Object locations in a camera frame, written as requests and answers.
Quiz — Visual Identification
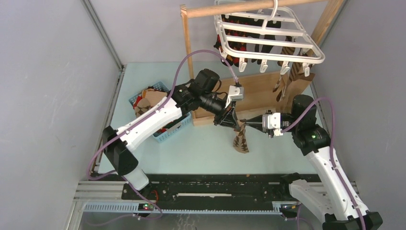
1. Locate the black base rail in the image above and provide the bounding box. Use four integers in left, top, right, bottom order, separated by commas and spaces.
140, 174, 298, 212

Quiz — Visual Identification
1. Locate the black sock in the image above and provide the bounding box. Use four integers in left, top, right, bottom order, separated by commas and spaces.
249, 19, 282, 64

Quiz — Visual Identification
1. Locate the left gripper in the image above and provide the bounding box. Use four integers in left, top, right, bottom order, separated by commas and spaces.
200, 92, 239, 130

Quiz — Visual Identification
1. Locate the purple cable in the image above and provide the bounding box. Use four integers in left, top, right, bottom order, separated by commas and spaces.
282, 97, 367, 230
87, 49, 240, 221

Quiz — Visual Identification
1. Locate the red yellow argyle sock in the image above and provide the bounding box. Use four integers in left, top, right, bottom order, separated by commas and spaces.
213, 14, 251, 68

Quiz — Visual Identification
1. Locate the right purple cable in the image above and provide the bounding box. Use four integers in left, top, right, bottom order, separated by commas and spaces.
282, 97, 367, 230

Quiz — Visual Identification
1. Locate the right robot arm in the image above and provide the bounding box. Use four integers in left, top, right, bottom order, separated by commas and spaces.
242, 94, 383, 230

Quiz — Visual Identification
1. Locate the wooden hanger rack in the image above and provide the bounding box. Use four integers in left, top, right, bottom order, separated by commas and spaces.
180, 0, 343, 119

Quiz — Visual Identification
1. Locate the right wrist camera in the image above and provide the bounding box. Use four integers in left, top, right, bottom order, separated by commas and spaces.
263, 113, 283, 138

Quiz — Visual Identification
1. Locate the plain brown sock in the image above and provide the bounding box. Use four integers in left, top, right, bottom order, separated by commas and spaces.
282, 62, 315, 112

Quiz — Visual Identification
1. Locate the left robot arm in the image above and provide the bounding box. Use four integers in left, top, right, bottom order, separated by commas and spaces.
101, 69, 244, 200

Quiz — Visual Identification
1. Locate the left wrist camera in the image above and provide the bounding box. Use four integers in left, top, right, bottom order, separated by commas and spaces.
225, 86, 244, 108

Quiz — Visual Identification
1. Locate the brown argyle sock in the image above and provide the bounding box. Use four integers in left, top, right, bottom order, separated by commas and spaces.
134, 98, 151, 118
233, 122, 249, 154

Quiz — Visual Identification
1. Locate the white plastic clip hanger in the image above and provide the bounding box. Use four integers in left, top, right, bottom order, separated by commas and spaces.
214, 7, 325, 76

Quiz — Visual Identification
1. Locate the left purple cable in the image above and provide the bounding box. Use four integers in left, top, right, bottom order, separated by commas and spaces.
87, 49, 240, 221

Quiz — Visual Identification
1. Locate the brown striped sock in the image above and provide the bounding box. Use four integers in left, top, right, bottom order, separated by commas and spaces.
272, 36, 299, 102

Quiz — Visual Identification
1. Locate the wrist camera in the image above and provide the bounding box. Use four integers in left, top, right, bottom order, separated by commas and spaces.
263, 113, 283, 138
225, 86, 244, 108

